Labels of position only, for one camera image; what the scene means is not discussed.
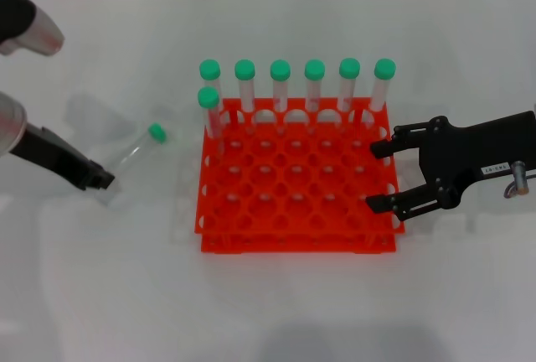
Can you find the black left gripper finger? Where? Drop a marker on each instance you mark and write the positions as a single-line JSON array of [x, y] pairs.
[[94, 185], [102, 174]]

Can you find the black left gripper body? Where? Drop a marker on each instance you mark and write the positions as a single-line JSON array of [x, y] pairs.
[[50, 152]]

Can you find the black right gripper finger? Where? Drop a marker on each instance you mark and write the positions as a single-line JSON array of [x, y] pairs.
[[382, 149], [381, 204]]

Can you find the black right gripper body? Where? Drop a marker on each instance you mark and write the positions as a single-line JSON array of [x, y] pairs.
[[469, 152]]

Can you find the green capped clear test tube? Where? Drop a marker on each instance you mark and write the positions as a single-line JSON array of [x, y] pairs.
[[315, 69], [349, 68], [209, 68], [208, 97], [280, 69], [138, 148], [385, 68], [245, 69]]

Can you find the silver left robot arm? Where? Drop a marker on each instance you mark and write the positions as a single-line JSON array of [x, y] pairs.
[[10, 123]]

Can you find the orange test tube rack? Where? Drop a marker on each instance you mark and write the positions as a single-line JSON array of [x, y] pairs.
[[268, 156]]

